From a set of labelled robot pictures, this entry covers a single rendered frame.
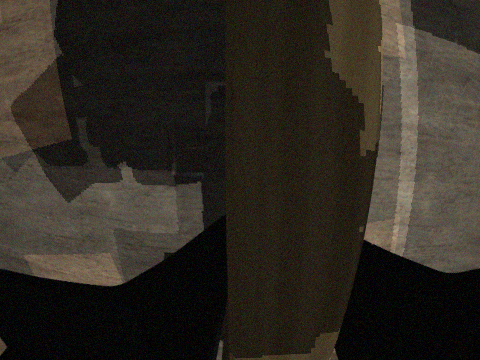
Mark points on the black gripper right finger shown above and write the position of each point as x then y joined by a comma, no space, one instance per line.
402,310

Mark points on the wooden post with slot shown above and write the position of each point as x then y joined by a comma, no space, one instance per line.
226,336

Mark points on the brown wooden board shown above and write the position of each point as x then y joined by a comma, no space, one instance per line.
302,119

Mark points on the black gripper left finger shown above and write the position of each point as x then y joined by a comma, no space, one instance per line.
173,311

